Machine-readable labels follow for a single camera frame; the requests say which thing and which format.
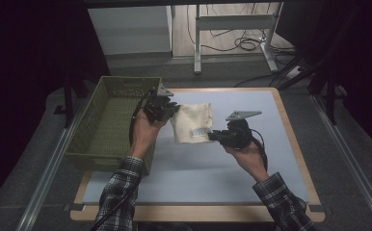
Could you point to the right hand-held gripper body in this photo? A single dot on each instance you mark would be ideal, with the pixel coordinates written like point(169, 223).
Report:
point(238, 133)

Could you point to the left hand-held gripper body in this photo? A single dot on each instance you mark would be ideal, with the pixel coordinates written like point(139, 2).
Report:
point(157, 107)

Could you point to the cream printed cloth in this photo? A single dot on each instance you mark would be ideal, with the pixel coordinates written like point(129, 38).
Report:
point(192, 122)

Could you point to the green woven basket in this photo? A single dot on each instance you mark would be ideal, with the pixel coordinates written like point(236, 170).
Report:
point(110, 128)

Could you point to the person's right hand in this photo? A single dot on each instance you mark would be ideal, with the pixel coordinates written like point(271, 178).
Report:
point(250, 159)

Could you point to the person's left hand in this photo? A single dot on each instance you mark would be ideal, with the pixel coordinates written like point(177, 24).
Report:
point(145, 134)

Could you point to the grey foam mat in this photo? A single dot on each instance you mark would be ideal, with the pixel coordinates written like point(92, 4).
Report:
point(206, 173)

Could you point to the white power strip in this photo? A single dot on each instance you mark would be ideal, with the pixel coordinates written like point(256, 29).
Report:
point(294, 72)

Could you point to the white cabinet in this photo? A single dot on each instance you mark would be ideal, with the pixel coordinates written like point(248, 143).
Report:
point(129, 29)

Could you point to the black stand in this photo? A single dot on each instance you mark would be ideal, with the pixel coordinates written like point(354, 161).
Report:
point(330, 102)
point(68, 102)

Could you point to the black tape piece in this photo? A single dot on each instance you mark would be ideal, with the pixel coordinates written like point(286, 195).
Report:
point(74, 207)
point(317, 208)

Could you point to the dark curtain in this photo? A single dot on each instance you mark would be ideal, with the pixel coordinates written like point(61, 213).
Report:
point(20, 64)
point(360, 48)

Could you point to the white desk frame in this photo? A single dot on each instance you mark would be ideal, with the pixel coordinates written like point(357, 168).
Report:
point(232, 22)

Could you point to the metal floor rail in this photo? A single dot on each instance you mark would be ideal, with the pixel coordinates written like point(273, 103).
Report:
point(348, 154)
point(50, 173)

